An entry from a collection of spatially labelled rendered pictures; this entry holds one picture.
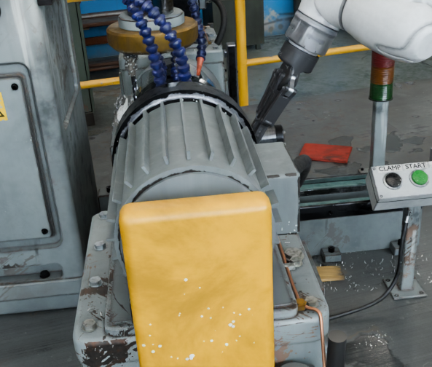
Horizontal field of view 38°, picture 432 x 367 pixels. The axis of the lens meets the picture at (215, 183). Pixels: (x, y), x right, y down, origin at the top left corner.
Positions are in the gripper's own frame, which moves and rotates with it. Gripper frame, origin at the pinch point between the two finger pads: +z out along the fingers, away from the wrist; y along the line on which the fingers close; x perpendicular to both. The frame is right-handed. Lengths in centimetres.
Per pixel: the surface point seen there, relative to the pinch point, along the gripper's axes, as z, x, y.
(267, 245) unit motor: -13, -18, 74
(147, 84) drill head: 7.3, -20.9, -28.5
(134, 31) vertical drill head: -9.0, -30.7, -0.4
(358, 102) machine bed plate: 0, 60, -96
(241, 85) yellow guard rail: 46, 57, -244
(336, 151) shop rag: 9, 43, -53
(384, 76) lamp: -19, 34, -33
